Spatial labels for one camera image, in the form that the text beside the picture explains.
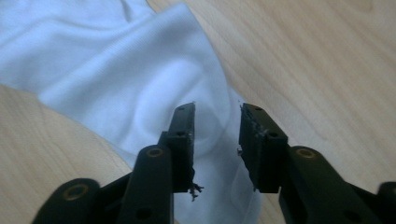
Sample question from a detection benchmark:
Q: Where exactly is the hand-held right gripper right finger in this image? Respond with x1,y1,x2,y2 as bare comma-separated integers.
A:
238,103,290,194

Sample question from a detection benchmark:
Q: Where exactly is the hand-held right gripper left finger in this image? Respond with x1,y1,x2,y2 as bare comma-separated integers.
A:
158,102,196,194

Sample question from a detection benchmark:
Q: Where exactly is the white cloth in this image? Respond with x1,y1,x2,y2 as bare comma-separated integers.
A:
0,0,265,224

